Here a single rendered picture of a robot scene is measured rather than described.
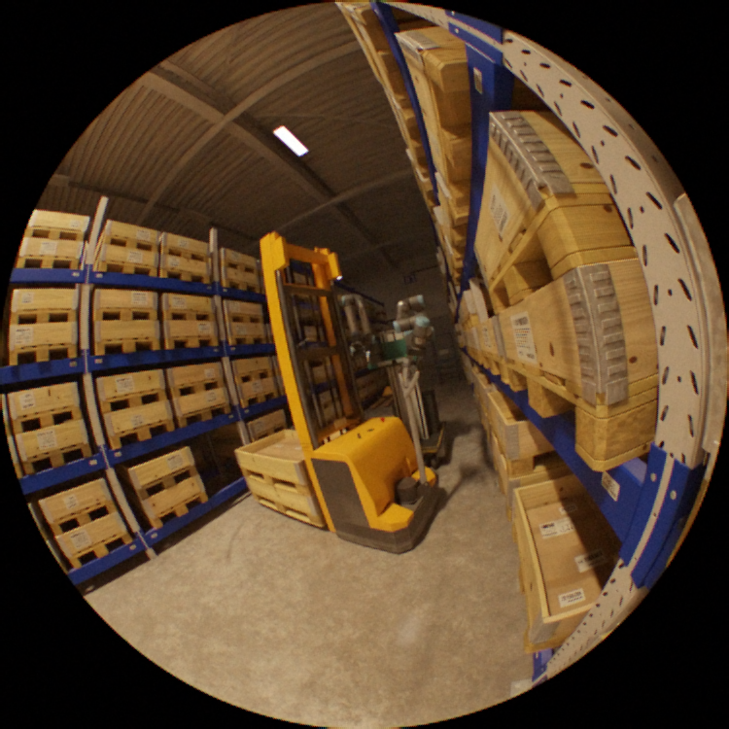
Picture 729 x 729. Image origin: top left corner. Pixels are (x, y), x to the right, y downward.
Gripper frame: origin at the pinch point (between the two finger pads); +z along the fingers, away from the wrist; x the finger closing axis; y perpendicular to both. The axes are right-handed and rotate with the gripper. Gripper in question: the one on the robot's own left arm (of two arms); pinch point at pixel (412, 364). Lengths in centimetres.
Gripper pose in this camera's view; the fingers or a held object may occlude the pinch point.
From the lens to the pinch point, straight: 170.2
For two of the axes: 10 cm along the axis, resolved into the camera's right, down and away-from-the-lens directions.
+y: 1.1, 4.8, -8.7
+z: -1.2, 8.8, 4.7
